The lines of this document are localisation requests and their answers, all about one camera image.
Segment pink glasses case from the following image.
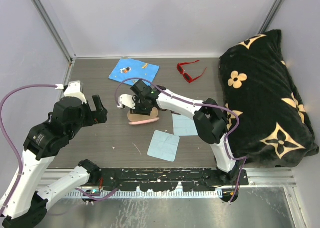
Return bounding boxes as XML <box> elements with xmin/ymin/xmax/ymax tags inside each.
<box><xmin>127</xmin><ymin>107</ymin><xmax>160</xmax><ymax>125</ymax></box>

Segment light blue cloth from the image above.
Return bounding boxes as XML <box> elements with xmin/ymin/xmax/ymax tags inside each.
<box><xmin>147</xmin><ymin>130</ymin><xmax>180</xmax><ymax>162</ymax></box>
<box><xmin>172</xmin><ymin>114</ymin><xmax>198</xmax><ymax>136</ymax></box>

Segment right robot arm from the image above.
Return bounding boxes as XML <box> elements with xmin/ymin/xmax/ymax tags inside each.
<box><xmin>130</xmin><ymin>79</ymin><xmax>244</xmax><ymax>185</ymax></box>

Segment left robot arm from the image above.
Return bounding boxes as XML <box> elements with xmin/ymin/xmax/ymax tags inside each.
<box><xmin>2</xmin><ymin>95</ymin><xmax>108</xmax><ymax>227</ymax></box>

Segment red sunglasses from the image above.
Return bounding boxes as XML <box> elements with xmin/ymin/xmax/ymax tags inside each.
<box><xmin>176</xmin><ymin>60</ymin><xmax>207</xmax><ymax>83</ymax></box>

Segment blue cartoon print cloth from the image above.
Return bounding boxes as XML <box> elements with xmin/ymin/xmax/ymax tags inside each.
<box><xmin>109</xmin><ymin>58</ymin><xmax>160</xmax><ymax>86</ymax></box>

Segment black floral plush pillow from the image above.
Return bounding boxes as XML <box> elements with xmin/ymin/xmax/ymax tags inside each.
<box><xmin>219</xmin><ymin>29</ymin><xmax>320</xmax><ymax>167</ymax></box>

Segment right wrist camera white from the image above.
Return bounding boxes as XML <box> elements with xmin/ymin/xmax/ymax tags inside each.
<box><xmin>117</xmin><ymin>94</ymin><xmax>136</xmax><ymax>109</ymax></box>

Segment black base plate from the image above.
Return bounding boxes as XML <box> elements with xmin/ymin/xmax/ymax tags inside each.
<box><xmin>84</xmin><ymin>168</ymin><xmax>236</xmax><ymax>192</ymax></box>

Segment aluminium front rail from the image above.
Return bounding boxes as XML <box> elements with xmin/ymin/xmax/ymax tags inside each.
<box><xmin>34</xmin><ymin>169</ymin><xmax>297</xmax><ymax>199</ymax></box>

